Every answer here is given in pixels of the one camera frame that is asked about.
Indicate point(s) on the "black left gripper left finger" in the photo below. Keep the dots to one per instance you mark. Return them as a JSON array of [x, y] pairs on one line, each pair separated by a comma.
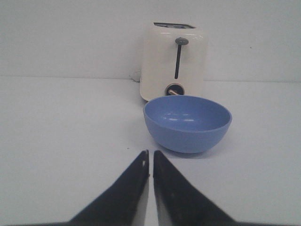
[[125, 200]]

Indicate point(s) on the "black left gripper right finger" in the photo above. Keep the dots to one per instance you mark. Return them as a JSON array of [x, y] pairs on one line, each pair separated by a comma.
[[178, 201]]

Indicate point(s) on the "blue plastic bowl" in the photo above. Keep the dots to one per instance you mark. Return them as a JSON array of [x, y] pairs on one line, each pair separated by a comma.
[[186, 124]]

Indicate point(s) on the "cream white toaster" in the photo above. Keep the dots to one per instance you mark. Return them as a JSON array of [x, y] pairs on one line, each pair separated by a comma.
[[174, 56]]

